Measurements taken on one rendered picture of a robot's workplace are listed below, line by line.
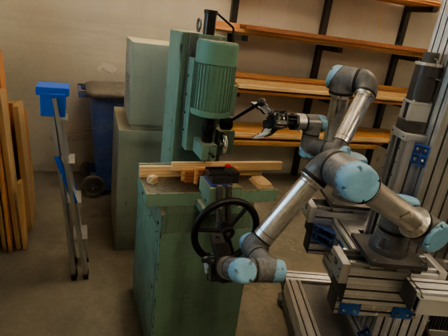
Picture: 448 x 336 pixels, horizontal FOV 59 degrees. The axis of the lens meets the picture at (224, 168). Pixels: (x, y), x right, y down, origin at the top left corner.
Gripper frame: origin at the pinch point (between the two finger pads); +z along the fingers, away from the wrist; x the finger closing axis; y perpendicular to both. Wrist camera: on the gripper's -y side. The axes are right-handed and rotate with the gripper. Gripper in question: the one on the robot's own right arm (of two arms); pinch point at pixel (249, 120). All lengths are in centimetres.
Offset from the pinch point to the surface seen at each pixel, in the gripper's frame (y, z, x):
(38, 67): -231, 94, -87
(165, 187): -17.3, 32.1, 26.8
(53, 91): -70, 77, -25
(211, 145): -15.4, 11.8, 8.8
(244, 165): -23.4, -7.7, 16.5
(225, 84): -0.2, 10.3, -14.5
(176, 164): -23.2, 25.4, 16.4
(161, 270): -28, 32, 63
